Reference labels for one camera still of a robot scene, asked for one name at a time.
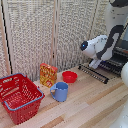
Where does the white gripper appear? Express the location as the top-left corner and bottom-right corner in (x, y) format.
(88, 59), (103, 70)

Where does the black oven tray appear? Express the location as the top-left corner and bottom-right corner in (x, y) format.
(99, 54), (125, 75)

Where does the blue plastic mug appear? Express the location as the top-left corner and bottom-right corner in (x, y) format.
(49, 81), (70, 103)

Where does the red plastic bowl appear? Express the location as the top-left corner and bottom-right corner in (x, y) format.
(61, 70), (79, 84)

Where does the red yellow cereal box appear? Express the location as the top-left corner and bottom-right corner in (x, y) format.
(39, 62), (59, 89)

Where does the beige woven folding screen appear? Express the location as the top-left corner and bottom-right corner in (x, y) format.
(0, 0), (114, 83)

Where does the red plastic shopping basket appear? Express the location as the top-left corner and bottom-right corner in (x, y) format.
(0, 73), (46, 126)

